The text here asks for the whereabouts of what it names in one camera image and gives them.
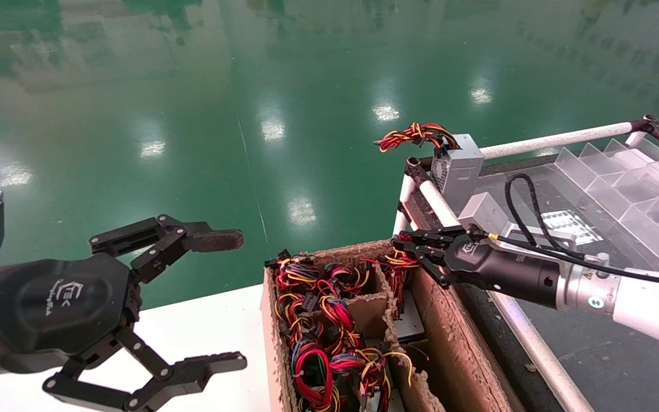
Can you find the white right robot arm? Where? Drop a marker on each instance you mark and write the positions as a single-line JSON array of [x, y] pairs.
[[650, 309]]

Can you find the clear acrylic divider tray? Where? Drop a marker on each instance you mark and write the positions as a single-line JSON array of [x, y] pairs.
[[638, 200]]

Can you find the worn cardboard box with dividers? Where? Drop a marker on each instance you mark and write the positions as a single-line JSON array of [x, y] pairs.
[[461, 355]]

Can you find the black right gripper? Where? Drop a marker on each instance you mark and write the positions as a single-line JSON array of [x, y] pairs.
[[507, 272]]

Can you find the white pipe rack frame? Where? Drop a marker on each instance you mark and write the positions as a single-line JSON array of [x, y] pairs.
[[552, 140]]

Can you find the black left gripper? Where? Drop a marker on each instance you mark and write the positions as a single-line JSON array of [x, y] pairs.
[[60, 309]]

